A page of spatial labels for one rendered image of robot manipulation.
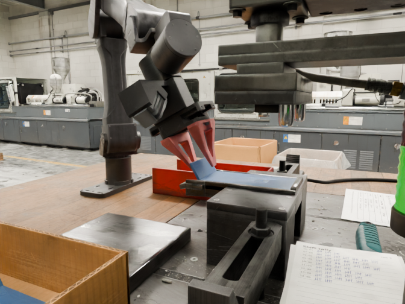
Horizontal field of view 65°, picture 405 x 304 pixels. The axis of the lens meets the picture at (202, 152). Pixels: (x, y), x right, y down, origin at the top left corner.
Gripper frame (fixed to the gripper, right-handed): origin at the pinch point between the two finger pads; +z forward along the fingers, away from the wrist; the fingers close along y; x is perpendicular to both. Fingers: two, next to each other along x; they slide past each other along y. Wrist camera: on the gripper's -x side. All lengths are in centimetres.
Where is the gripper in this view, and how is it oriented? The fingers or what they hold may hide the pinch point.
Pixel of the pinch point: (204, 164)
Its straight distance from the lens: 52.1
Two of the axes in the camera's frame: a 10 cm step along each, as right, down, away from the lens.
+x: 4.2, -1.8, 8.9
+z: 4.2, 9.1, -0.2
